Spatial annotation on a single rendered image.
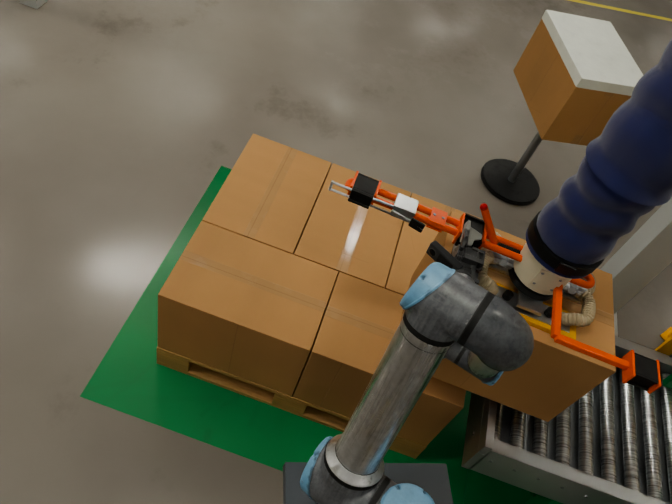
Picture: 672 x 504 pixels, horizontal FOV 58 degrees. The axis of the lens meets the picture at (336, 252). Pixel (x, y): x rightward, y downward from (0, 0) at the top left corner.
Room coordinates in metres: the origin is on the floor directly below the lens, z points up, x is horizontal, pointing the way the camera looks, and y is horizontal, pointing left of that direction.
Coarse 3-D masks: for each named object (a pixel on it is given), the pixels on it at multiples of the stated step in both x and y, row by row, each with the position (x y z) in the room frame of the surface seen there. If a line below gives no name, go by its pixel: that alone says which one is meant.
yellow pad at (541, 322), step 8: (504, 288) 1.28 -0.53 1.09; (504, 296) 1.23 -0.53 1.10; (512, 296) 1.24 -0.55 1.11; (512, 304) 1.23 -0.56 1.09; (544, 304) 1.28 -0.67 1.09; (520, 312) 1.21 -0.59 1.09; (528, 312) 1.22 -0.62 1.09; (544, 312) 1.24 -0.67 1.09; (568, 312) 1.29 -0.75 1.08; (528, 320) 1.20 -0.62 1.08; (536, 320) 1.21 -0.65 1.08; (544, 320) 1.21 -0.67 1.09; (544, 328) 1.19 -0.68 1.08; (568, 328) 1.22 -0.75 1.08; (568, 336) 1.19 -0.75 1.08
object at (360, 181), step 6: (360, 174) 1.37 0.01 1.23; (354, 180) 1.34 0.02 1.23; (360, 180) 1.35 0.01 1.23; (366, 180) 1.36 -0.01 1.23; (372, 180) 1.37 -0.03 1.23; (354, 186) 1.31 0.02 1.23; (360, 186) 1.32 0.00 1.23; (366, 186) 1.33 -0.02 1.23; (372, 186) 1.34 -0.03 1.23; (378, 186) 1.35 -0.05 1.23; (348, 192) 1.31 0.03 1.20; (366, 192) 1.31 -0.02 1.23; (372, 192) 1.32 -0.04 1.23; (372, 204) 1.31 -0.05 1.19
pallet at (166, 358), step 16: (160, 352) 1.14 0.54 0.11; (176, 368) 1.14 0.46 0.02; (192, 368) 1.16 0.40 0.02; (208, 368) 1.14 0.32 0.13; (224, 384) 1.15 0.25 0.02; (240, 384) 1.17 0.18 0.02; (256, 384) 1.14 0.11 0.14; (272, 400) 1.14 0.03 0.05; (288, 400) 1.14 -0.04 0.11; (304, 416) 1.14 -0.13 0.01; (320, 416) 1.16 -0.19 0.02; (336, 416) 1.19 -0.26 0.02; (400, 448) 1.15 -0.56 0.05; (416, 448) 1.15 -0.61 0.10
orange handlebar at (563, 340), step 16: (384, 192) 1.36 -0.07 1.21; (432, 208) 1.36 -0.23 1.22; (432, 224) 1.31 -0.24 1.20; (512, 256) 1.31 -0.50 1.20; (560, 288) 1.25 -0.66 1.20; (560, 304) 1.19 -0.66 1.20; (560, 320) 1.13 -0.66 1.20; (560, 336) 1.08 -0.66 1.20; (592, 352) 1.07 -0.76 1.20; (624, 368) 1.07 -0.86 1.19
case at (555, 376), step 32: (448, 224) 1.48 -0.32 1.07; (512, 288) 1.31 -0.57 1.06; (608, 288) 1.48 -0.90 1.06; (608, 320) 1.34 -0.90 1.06; (544, 352) 1.15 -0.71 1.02; (576, 352) 1.16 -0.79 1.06; (608, 352) 1.21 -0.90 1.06; (480, 384) 1.15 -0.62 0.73; (512, 384) 1.15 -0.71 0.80; (544, 384) 1.15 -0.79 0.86; (576, 384) 1.15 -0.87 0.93; (544, 416) 1.15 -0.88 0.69
